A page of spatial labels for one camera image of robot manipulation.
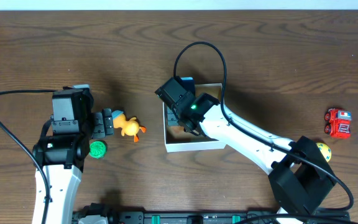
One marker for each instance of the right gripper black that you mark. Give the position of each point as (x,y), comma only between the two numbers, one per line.
(175,111)

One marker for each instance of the red toy truck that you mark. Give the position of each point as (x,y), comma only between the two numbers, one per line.
(338,122)

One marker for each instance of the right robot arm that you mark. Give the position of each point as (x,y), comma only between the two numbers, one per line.
(298,173)

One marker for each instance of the white cardboard box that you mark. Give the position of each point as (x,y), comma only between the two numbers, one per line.
(200,142)

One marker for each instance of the orange duck toy blue cap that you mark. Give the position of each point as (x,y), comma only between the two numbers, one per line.
(129,127)

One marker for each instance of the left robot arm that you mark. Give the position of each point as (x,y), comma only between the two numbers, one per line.
(61,151)

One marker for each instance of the brown plush bear toy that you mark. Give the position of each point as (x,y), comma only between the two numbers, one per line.
(178,134)

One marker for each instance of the green round toy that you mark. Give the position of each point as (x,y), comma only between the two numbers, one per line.
(97,149)

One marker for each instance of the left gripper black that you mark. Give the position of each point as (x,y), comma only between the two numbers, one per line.
(103,122)

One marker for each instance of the yellow ball with letters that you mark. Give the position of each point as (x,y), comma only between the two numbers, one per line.
(325,150)

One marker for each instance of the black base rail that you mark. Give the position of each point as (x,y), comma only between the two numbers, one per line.
(194,217)

